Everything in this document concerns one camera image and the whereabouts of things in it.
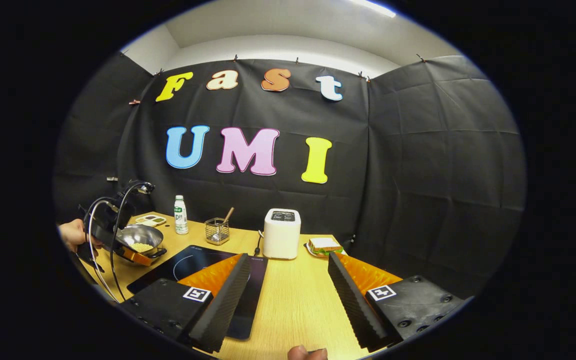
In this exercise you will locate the stainless steel pot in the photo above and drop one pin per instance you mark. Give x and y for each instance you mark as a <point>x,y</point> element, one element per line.
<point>140,235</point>

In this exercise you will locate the small white plate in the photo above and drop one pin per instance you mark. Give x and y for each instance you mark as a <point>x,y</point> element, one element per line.
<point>309,249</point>

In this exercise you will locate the black backdrop cloth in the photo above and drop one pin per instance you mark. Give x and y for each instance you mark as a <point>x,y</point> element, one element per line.
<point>418,175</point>

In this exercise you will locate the white toaster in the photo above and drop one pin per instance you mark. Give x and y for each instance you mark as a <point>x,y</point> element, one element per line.
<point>281,240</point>

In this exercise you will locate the white compartment tray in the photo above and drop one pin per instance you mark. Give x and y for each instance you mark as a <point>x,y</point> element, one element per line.
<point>150,220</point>

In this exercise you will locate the black induction cooktop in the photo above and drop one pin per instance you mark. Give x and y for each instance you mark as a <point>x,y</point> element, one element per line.
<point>203,260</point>

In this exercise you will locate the pile of yellow beans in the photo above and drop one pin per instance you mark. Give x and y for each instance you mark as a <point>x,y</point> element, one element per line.
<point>141,247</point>

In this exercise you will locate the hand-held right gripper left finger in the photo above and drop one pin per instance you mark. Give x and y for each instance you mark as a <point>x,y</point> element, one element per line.
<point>223,305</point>

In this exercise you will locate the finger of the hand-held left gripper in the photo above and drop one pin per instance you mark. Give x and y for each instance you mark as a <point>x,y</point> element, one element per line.
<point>135,257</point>

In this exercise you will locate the sandwich with lettuce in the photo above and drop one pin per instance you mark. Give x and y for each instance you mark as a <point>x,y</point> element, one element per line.
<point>325,245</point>

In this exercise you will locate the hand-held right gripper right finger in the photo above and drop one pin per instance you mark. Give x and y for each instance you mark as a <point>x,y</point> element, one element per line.
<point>353,305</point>

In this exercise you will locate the small white drink bottle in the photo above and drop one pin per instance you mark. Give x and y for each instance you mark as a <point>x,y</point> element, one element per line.
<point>181,220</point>

